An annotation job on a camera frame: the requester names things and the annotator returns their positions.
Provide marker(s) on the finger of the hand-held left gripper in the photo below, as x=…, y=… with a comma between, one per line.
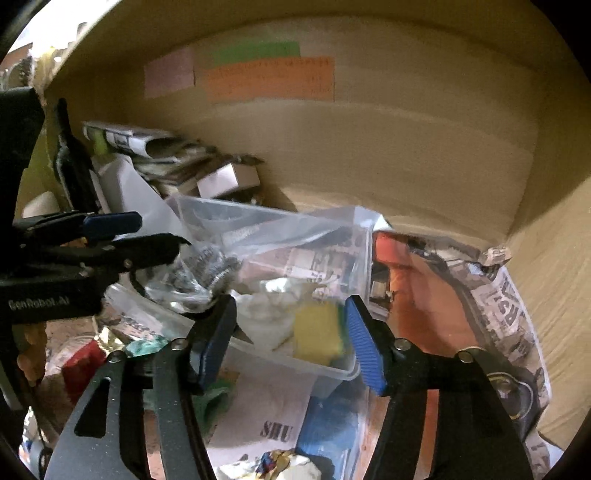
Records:
x=113, y=225
x=143, y=253

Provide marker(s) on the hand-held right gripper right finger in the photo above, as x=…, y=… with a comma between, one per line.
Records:
x=364, y=350

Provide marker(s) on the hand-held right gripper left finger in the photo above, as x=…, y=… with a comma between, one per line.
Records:
x=216, y=342

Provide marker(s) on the clear plastic container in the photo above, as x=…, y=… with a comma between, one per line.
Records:
x=286, y=364

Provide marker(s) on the clear plastic zip bag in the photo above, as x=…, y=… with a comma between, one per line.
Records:
x=281, y=230

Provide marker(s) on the yellow sponge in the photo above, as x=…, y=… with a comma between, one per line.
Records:
x=318, y=333

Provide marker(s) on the green cloth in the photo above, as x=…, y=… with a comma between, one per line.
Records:
x=213, y=402

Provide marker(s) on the white cloth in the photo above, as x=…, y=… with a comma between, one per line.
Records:
x=267, y=308

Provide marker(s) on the steel wool scrubber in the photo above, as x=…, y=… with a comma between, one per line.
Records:
x=207, y=267

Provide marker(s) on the blue plastic bag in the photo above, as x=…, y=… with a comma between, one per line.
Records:
x=328, y=424

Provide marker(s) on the black pouch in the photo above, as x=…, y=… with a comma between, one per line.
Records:
x=70, y=154

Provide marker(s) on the red box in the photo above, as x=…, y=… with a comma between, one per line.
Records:
x=81, y=365

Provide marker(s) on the rolled newspaper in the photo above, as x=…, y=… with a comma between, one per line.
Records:
x=131, y=139

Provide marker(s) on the white printed paper sheet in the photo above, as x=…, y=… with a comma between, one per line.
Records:
x=272, y=413

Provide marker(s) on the stack of magazines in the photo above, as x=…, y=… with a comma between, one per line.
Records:
x=182, y=167

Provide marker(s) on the small white cardboard box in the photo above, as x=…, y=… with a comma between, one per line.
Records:
x=228, y=179

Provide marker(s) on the colourful foil wrapper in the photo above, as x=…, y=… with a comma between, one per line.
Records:
x=277, y=467

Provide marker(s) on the crumpled newspaper sheet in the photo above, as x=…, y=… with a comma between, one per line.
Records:
x=508, y=314

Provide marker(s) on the pink paper note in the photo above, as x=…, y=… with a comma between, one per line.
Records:
x=168, y=78

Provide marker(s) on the large cardboard box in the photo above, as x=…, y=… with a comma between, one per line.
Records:
x=415, y=147

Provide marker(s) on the orange paper note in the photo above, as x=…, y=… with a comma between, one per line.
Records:
x=272, y=81

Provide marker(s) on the green paper note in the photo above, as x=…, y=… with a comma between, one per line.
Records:
x=256, y=51

